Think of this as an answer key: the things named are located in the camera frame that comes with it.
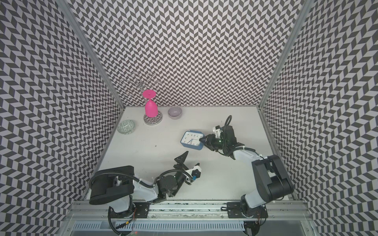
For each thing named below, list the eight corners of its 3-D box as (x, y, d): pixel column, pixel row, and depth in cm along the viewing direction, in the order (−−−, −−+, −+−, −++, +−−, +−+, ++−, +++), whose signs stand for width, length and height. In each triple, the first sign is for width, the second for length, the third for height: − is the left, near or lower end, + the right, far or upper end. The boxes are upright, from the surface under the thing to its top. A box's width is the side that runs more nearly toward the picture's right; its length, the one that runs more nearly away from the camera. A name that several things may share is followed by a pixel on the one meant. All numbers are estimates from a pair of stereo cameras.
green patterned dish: (116, 134, 103) (115, 132, 101) (122, 122, 110) (120, 119, 108) (132, 134, 103) (131, 132, 101) (136, 122, 110) (135, 119, 108)
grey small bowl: (168, 122, 113) (167, 115, 106) (170, 113, 119) (168, 106, 112) (181, 122, 113) (180, 115, 107) (182, 113, 119) (181, 106, 112)
